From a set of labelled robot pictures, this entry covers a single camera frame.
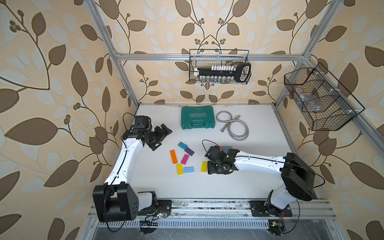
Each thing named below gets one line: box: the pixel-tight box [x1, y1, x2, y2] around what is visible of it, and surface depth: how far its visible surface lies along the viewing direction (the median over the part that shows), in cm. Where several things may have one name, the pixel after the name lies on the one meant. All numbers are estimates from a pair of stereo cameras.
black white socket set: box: [194, 62, 251, 84], surface depth 86 cm
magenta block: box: [181, 154, 190, 165], surface depth 93 cm
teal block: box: [177, 141, 188, 150], surface depth 100 cm
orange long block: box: [169, 149, 179, 164], surface depth 94 cm
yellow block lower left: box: [176, 163, 184, 175], surface depth 91 cm
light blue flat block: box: [183, 166, 195, 173], surface depth 90 cm
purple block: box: [184, 147, 195, 157], surface depth 96 cm
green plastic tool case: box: [181, 105, 216, 130], surface depth 109 cm
